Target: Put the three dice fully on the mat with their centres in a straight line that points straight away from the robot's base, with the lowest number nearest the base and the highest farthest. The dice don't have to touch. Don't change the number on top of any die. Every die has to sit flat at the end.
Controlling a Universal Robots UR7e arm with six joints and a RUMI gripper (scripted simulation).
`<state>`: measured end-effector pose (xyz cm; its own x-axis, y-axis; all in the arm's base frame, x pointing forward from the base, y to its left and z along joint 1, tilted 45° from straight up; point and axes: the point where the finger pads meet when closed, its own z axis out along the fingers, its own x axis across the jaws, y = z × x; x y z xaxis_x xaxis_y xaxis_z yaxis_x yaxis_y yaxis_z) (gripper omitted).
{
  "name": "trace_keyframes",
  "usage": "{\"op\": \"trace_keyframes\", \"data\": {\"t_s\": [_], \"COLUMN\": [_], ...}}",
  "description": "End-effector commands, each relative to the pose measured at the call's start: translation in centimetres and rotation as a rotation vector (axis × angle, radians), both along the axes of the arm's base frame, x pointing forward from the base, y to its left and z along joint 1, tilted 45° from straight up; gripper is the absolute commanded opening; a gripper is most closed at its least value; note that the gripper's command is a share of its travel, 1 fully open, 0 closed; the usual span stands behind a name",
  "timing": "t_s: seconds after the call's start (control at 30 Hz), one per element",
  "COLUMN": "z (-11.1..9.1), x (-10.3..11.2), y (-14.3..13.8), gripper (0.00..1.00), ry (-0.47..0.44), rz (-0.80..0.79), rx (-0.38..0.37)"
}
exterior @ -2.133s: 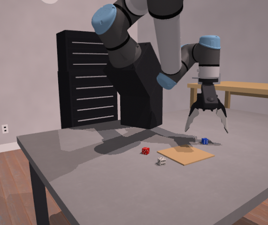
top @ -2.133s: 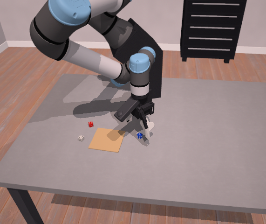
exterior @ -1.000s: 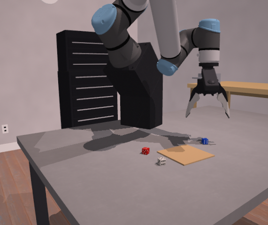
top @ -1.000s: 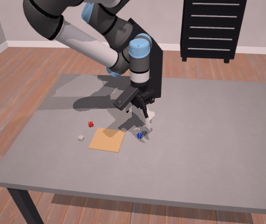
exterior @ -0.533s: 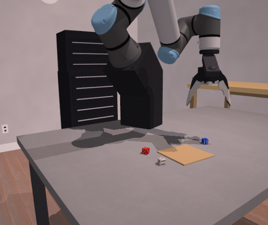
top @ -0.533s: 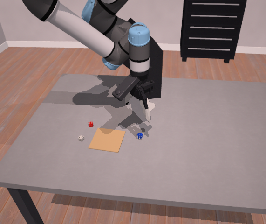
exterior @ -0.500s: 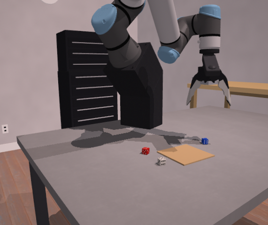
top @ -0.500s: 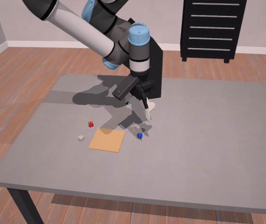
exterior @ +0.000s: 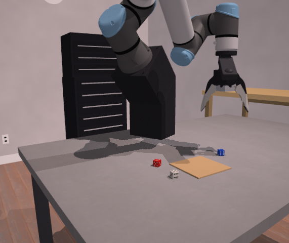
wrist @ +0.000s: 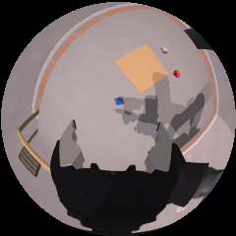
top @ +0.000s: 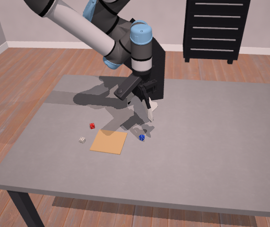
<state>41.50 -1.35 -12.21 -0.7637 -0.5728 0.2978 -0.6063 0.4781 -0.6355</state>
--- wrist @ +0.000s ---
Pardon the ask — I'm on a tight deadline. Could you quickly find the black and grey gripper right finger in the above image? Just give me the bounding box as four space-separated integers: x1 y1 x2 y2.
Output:
145 122 180 205

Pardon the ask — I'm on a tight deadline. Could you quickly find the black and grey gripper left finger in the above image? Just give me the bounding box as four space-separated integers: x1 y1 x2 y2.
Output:
50 120 85 198

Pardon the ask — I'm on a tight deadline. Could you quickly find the orange mat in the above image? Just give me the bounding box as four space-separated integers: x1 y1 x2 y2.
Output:
115 45 168 93

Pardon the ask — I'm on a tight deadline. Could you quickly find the red die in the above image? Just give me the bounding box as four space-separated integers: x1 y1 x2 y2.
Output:
173 71 180 77

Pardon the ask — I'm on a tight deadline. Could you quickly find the blue die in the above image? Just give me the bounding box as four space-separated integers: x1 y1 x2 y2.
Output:
115 97 122 105

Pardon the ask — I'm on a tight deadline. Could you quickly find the white die with black pips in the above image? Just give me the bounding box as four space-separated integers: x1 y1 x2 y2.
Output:
160 47 168 52

